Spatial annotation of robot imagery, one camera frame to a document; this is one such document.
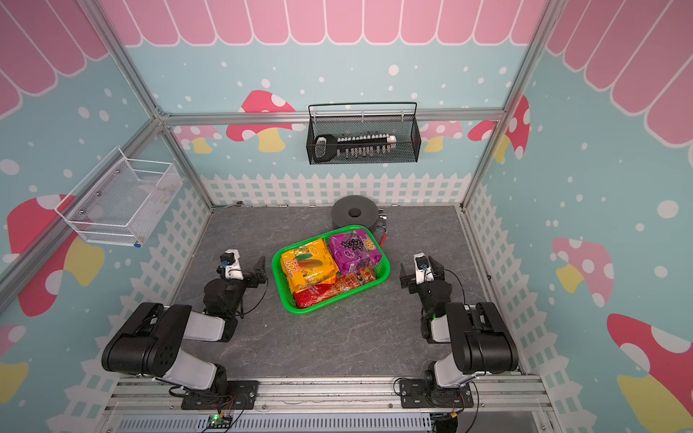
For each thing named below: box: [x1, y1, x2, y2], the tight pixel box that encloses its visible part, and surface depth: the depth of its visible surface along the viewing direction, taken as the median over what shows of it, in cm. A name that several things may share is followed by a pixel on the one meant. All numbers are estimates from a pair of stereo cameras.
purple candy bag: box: [329, 229, 383, 276], surface depth 93 cm
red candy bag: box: [292, 267, 378, 309], surface depth 91 cm
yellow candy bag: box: [280, 238, 340, 294], surface depth 89 cm
